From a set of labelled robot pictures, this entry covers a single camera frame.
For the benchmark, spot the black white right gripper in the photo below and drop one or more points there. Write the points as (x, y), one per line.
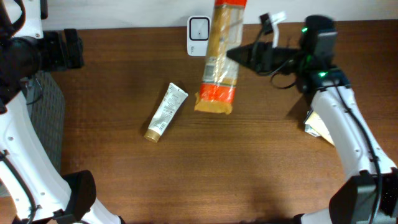
(267, 57)

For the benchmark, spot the orange spaghetti packet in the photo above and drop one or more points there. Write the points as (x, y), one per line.
(220, 76)

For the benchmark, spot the grey plastic basket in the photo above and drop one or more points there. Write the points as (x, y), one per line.
(46, 109)

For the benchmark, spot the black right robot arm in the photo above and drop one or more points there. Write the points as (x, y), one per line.
(369, 194)

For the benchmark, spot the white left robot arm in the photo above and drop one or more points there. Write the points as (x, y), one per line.
(39, 192)

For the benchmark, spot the white tube with gold cap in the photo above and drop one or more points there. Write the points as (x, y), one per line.
(171, 102)

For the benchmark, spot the white barcode scanner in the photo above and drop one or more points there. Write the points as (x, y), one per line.
(198, 32)

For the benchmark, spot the yellow white snack bag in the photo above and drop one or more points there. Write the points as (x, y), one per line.
(315, 126)

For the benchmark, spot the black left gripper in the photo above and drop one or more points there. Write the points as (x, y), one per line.
(72, 47)

